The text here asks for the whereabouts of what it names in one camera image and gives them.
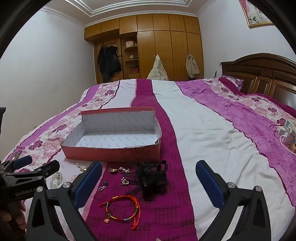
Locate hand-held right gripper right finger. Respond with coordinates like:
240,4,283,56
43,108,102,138
195,160,271,241

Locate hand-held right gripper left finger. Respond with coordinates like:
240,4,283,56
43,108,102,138
26,160,103,241

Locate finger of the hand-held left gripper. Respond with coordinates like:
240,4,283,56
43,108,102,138
1,155,33,173
6,160,61,182

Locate pale green bead bracelet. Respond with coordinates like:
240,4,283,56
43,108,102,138
49,171,63,189

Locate pearl earrings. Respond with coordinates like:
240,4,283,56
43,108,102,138
109,167,130,174

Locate red cardboard box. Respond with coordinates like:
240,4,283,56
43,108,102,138
60,107,162,163

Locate rainbow string bracelet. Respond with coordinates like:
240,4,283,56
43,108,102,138
99,195,140,230

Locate black lace hair clip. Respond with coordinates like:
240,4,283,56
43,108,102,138
126,160,169,202

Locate person's left hand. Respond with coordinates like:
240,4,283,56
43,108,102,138
0,201,28,233

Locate dark wooden furniture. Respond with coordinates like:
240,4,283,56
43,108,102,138
0,107,7,160

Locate purple floral striped blanket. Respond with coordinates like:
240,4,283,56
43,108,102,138
5,77,296,241

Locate white power strip with chargers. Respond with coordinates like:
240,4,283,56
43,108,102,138
276,119,296,151

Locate purple floral pillow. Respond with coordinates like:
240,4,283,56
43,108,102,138
218,75,245,92

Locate beige hanging garment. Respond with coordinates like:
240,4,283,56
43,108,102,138
186,54,200,79

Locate brown wooden headboard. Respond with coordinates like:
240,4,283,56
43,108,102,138
220,53,296,112

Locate black hanging coats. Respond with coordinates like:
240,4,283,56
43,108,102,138
97,44,122,81

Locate white puffer jacket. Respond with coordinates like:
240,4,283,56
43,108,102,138
147,55,169,81

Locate wooden wardrobe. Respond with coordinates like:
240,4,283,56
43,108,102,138
84,14,204,85

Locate white charging cable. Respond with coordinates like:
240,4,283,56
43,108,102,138
274,130,296,152

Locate framed wall picture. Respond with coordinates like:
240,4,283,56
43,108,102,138
238,0,274,28

